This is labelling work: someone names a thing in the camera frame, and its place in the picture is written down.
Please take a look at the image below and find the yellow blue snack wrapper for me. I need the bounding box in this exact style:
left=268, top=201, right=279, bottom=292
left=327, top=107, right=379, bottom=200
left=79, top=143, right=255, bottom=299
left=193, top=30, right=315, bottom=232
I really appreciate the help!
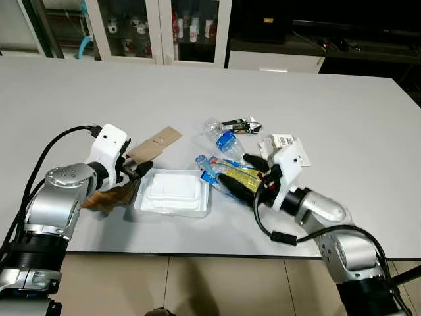
left=195, top=155, right=267, bottom=198

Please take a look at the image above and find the brown paper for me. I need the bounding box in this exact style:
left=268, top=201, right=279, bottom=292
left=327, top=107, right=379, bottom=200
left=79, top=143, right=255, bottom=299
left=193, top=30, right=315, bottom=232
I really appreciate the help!
left=80, top=181, right=139, bottom=213

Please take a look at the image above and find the brown cardboard piece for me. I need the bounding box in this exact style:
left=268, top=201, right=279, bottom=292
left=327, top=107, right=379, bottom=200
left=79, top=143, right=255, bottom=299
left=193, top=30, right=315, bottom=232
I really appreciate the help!
left=125, top=126, right=183, bottom=163

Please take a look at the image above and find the white package with barcode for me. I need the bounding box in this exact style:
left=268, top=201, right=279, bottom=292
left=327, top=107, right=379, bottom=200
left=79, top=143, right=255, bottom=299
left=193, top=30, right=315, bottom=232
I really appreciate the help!
left=258, top=134, right=311, bottom=167

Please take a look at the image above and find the clear bottle blue label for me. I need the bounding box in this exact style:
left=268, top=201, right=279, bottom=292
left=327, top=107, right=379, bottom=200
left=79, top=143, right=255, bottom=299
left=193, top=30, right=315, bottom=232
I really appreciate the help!
left=202, top=117, right=247, bottom=159

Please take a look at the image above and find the white foam food container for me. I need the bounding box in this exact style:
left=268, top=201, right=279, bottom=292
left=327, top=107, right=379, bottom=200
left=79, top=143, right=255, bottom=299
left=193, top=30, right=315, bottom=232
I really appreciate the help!
left=134, top=168, right=212, bottom=219

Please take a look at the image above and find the black silver wrapper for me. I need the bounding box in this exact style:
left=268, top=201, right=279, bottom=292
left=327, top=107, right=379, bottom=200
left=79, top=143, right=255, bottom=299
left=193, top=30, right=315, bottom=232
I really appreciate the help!
left=220, top=117, right=264, bottom=134

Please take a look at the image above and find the white low cabinet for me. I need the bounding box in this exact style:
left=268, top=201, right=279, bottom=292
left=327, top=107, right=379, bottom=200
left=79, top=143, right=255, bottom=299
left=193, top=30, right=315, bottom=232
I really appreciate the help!
left=228, top=51, right=326, bottom=73

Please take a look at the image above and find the white glass door cabinet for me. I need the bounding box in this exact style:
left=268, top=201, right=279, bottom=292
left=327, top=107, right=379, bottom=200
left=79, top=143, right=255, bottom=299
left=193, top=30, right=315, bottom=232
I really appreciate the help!
left=86, top=0, right=232, bottom=66

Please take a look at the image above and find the black monitor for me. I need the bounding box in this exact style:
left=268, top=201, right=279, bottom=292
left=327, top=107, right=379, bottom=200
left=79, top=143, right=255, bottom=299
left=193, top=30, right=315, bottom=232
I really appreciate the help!
left=240, top=0, right=293, bottom=43

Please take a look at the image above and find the black table leg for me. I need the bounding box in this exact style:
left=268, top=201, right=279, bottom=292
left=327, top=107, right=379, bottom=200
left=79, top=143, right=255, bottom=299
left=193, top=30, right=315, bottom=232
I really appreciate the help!
left=395, top=263, right=421, bottom=287

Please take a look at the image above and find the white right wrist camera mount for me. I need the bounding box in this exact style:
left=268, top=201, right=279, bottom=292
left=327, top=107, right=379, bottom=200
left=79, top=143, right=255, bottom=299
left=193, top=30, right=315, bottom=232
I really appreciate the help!
left=266, top=146, right=303, bottom=210

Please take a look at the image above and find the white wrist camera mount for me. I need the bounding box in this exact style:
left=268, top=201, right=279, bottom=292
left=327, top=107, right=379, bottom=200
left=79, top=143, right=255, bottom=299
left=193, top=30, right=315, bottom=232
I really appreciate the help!
left=266, top=146, right=303, bottom=210
left=87, top=124, right=131, bottom=192

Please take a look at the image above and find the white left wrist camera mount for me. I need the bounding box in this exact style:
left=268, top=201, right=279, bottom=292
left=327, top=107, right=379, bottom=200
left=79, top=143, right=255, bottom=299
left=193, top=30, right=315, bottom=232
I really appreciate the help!
left=87, top=124, right=131, bottom=192

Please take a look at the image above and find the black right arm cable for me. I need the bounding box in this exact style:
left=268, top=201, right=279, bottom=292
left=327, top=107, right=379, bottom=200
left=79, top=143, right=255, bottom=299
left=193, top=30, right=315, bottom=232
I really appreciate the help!
left=253, top=191, right=395, bottom=290

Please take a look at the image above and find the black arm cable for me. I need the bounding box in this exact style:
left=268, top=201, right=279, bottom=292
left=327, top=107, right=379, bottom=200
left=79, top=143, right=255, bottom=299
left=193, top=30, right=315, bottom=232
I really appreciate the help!
left=0, top=124, right=103, bottom=264
left=253, top=191, right=395, bottom=290

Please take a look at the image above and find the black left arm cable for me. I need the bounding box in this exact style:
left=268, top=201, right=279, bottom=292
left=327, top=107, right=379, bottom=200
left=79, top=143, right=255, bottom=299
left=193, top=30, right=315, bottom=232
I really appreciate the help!
left=0, top=124, right=103, bottom=264

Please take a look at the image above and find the light blue hose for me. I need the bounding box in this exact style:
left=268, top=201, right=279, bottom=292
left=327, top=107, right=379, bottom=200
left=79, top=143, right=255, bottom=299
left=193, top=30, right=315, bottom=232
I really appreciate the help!
left=77, top=36, right=89, bottom=60

